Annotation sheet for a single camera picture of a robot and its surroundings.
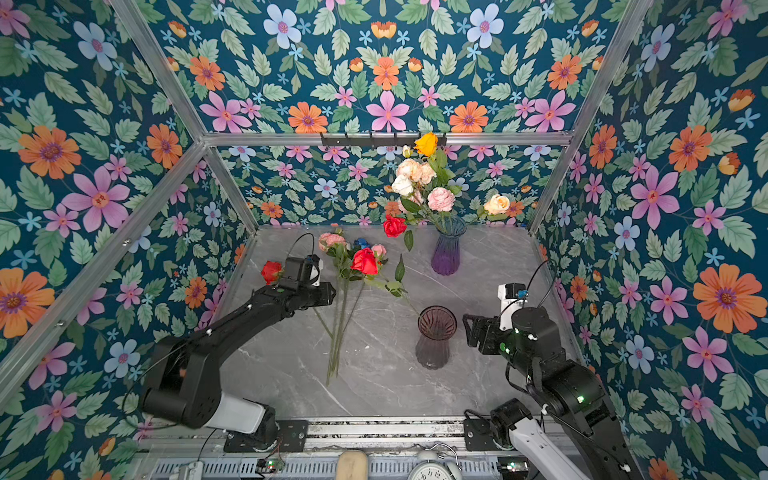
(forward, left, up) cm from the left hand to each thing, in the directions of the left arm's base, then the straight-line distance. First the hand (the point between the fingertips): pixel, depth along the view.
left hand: (335, 284), depth 88 cm
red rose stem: (+1, -19, +23) cm, 30 cm away
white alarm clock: (-45, -26, -10) cm, 53 cm away
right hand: (-20, -36, +15) cm, 44 cm away
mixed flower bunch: (+22, +4, -7) cm, 23 cm away
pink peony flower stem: (+13, -32, +20) cm, 40 cm away
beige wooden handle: (-44, -6, -7) cm, 45 cm away
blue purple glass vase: (+11, -36, -2) cm, 37 cm away
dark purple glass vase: (-19, -28, +7) cm, 34 cm away
